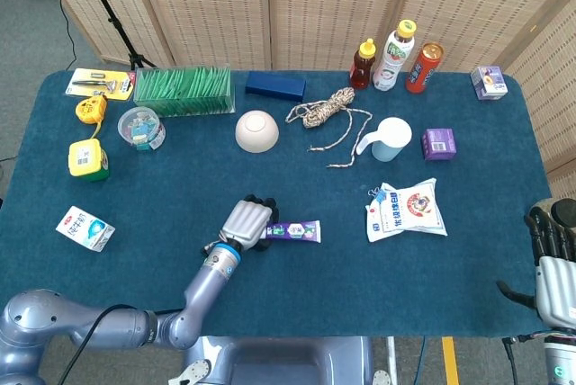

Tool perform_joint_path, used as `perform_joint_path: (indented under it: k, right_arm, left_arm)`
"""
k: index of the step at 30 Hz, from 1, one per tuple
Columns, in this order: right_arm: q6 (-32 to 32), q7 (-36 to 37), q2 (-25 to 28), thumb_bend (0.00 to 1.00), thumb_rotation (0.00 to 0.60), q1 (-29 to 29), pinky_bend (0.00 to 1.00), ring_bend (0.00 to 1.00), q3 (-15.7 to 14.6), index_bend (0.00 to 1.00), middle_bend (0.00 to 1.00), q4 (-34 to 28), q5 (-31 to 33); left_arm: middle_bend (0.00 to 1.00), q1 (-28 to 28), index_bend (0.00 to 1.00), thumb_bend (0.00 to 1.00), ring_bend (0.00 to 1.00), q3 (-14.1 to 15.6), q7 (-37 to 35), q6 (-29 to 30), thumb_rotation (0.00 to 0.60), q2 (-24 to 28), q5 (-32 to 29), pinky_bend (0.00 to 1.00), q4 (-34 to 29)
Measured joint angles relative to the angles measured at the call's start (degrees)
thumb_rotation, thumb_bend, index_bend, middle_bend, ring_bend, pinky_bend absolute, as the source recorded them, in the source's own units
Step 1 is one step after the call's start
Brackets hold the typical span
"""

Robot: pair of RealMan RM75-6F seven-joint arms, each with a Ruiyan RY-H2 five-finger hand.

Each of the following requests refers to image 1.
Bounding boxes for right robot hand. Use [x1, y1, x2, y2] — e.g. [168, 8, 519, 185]
[496, 204, 576, 330]

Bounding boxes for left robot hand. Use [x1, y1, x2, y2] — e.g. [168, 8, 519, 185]
[219, 194, 281, 253]

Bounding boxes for purple toothpaste tube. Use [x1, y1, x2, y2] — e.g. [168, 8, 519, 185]
[265, 219, 322, 244]

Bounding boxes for amber honey bottle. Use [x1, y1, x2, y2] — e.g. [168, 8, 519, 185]
[349, 38, 377, 91]

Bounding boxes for white drink bottle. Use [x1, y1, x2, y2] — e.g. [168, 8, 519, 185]
[372, 19, 418, 92]

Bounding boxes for glass jar black lid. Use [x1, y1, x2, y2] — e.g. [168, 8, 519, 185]
[528, 198, 576, 242]

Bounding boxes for beige upturned bowl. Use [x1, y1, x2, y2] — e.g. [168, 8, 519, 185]
[235, 109, 280, 154]

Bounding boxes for blue table cloth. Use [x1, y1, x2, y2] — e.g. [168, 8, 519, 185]
[0, 70, 576, 337]

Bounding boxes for clear round jar of clips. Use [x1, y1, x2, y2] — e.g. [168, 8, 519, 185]
[117, 106, 167, 154]

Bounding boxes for dark blue rectangular box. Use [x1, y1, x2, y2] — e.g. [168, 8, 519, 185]
[244, 71, 308, 103]

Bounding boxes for grey blue robot torso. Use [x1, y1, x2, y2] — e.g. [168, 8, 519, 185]
[168, 336, 392, 385]

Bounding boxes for clear box green sachets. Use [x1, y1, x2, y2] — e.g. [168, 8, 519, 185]
[133, 65, 237, 119]

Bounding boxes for white blue milk carton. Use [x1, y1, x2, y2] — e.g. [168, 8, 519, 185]
[55, 205, 116, 253]

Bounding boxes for white sugar bag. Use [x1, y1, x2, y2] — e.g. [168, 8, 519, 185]
[364, 177, 449, 244]

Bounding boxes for green container yellow lid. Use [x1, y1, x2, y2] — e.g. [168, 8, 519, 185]
[67, 139, 111, 183]

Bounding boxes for white table leg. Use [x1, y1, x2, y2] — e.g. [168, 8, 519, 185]
[385, 336, 400, 385]

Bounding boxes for small purple box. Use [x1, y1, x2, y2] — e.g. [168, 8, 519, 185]
[420, 128, 457, 162]

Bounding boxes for yellow tape measure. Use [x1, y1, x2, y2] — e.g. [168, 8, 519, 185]
[75, 94, 109, 139]

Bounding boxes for razor blister pack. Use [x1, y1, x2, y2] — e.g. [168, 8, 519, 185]
[65, 67, 137, 102]

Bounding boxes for purple white small carton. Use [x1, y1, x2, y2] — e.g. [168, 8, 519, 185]
[470, 65, 509, 102]

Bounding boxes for bamboo folding screen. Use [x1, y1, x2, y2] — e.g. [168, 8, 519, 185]
[29, 0, 576, 200]

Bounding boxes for orange red can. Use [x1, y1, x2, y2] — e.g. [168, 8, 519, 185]
[405, 41, 446, 94]

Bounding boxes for black tripod stand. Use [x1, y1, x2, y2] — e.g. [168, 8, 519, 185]
[74, 0, 158, 72]

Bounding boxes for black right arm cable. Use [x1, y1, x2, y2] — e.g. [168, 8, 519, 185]
[502, 335, 545, 385]

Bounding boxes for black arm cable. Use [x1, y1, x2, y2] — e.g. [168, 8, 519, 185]
[502, 335, 545, 385]
[58, 240, 226, 385]

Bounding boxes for braided speckled rope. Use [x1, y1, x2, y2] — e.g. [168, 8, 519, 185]
[284, 86, 374, 169]

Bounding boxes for blue floor cable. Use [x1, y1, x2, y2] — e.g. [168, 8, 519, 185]
[416, 336, 428, 385]

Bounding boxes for light blue cup white handle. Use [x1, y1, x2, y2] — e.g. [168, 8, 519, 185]
[355, 116, 413, 163]

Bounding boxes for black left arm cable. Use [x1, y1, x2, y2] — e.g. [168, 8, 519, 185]
[58, 240, 226, 385]

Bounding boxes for thin black floor cable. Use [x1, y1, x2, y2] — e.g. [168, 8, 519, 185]
[38, 0, 78, 72]

